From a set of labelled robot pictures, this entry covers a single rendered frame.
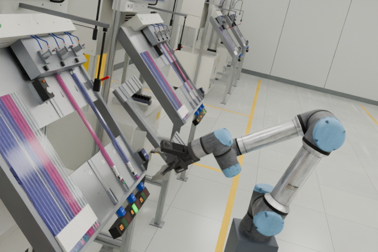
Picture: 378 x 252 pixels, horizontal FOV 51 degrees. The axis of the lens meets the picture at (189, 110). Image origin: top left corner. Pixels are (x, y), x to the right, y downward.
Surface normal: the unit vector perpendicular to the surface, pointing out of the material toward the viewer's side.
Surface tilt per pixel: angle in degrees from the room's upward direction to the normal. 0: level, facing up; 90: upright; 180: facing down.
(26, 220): 90
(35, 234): 90
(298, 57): 90
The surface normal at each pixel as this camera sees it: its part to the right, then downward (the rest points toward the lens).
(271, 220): -0.15, 0.38
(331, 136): -0.02, 0.16
